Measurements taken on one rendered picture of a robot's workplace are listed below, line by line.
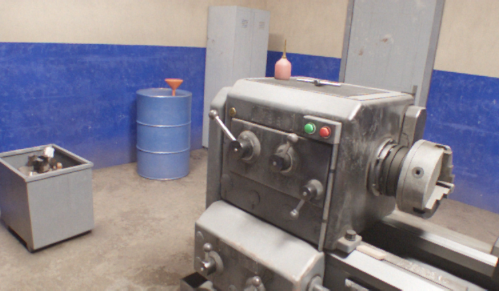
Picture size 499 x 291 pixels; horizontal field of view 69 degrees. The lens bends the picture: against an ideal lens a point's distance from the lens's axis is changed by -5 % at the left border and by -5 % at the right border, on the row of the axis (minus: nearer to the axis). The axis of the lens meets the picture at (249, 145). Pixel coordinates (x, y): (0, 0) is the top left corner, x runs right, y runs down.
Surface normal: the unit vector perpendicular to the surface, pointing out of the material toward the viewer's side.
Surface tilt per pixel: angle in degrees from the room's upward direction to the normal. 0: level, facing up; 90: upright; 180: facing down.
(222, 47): 90
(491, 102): 90
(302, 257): 32
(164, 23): 90
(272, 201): 90
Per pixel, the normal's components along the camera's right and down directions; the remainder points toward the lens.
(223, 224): -0.30, -0.73
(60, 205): 0.78, 0.22
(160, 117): 0.10, 0.28
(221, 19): -0.69, 0.14
